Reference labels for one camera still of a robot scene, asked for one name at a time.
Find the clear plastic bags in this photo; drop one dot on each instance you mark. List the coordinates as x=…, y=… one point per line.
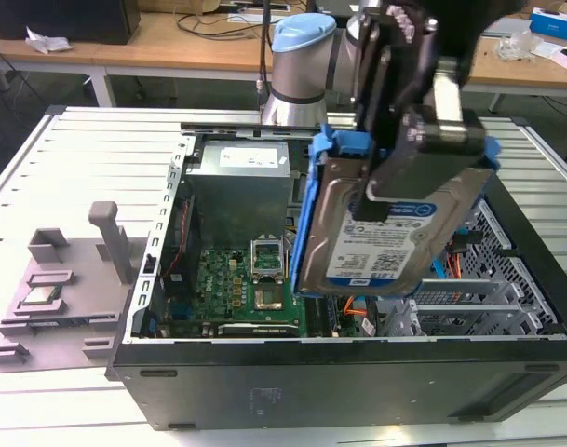
x=520, y=46

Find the black graphics card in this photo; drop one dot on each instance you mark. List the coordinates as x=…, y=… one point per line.
x=260, y=329

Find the grey parts rack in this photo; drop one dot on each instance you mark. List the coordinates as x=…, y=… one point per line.
x=87, y=261

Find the blue and white box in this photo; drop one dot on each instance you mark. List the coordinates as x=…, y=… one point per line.
x=555, y=23

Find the grey power supply unit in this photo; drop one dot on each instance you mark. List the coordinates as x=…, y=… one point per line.
x=241, y=205

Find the black computer tower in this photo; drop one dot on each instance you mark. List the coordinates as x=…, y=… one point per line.
x=64, y=18

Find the long wooden desk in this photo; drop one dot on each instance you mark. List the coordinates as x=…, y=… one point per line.
x=171, y=46

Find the CPU socket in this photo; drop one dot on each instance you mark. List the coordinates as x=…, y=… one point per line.
x=269, y=298

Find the wooden desk with boxes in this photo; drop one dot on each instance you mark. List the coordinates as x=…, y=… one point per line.
x=511, y=70

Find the hard disk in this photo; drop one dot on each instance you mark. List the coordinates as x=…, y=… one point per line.
x=381, y=251

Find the green motherboard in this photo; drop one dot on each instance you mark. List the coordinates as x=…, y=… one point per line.
x=222, y=279

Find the silver CPU chip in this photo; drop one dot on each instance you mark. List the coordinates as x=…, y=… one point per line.
x=42, y=295

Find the black open PC case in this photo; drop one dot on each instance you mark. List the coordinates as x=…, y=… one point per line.
x=311, y=386

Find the black case fan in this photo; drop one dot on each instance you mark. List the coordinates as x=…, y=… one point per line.
x=185, y=242

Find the metal disk bay cage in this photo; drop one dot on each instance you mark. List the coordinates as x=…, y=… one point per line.
x=474, y=298

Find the crumpled white paper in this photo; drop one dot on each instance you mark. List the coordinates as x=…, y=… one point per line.
x=48, y=42

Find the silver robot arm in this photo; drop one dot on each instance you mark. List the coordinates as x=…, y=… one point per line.
x=301, y=60

